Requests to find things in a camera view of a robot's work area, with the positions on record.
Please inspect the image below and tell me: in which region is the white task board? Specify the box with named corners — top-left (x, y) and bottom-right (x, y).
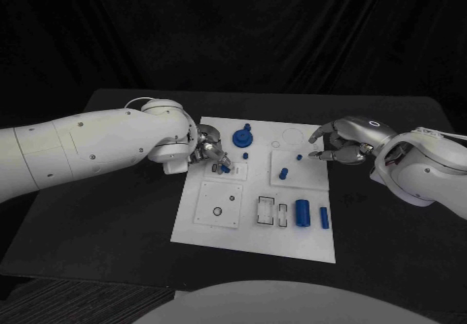
top-left (170, 116), bottom-right (337, 264)

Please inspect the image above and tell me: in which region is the thick blue cylinder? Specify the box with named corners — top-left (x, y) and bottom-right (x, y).
top-left (295, 198), bottom-right (311, 227)

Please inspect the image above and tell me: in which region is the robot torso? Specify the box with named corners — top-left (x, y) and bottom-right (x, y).
top-left (131, 279), bottom-right (441, 324)

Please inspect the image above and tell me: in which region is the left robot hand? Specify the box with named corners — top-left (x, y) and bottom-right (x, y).
top-left (187, 124), bottom-right (232, 176)

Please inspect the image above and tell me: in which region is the blue gear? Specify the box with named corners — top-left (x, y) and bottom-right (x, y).
top-left (232, 129), bottom-right (254, 148)

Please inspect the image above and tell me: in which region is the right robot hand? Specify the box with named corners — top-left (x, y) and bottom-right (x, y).
top-left (307, 115), bottom-right (399, 165)

